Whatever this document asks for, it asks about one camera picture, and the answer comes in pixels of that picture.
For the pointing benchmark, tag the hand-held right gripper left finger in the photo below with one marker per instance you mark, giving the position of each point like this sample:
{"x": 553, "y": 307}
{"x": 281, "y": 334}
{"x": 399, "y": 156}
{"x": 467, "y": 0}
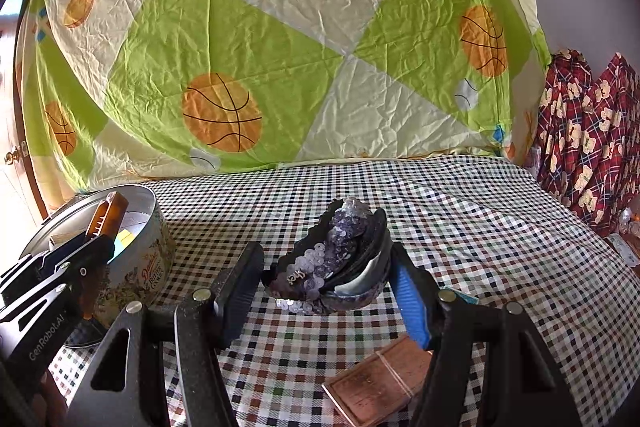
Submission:
{"x": 240, "y": 289}

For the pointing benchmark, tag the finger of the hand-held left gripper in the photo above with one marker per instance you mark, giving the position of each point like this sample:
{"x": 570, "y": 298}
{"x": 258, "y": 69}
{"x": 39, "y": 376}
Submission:
{"x": 82, "y": 259}
{"x": 25, "y": 269}

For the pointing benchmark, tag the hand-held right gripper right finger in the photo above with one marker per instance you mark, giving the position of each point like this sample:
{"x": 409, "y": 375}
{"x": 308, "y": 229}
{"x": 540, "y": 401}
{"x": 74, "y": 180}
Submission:
{"x": 410, "y": 302}

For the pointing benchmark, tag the brown plastic clip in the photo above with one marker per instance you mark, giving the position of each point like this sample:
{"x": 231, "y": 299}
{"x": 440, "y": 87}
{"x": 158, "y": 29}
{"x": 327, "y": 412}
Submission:
{"x": 107, "y": 213}

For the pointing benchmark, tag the round metal cookie tin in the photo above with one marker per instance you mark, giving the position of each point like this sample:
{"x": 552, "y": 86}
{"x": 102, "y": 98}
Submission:
{"x": 145, "y": 267}

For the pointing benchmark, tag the rose gold compact box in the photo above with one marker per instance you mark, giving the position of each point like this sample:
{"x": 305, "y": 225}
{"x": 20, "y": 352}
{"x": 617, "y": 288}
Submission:
{"x": 370, "y": 382}

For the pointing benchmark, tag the checked bedsheet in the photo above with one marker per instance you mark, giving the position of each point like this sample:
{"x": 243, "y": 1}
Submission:
{"x": 525, "y": 267}

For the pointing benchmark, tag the brown wooden door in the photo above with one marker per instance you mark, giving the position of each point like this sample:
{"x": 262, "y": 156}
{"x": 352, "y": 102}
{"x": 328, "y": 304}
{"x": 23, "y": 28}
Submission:
{"x": 20, "y": 107}

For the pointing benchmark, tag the small white box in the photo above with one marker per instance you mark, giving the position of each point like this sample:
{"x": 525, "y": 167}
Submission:
{"x": 625, "y": 249}

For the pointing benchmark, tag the red plaid bear print cloth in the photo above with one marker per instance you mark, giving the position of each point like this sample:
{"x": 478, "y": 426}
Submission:
{"x": 590, "y": 142}

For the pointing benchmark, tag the green basketball print sheet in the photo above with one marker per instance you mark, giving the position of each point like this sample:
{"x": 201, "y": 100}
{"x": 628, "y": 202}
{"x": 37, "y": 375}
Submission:
{"x": 300, "y": 7}

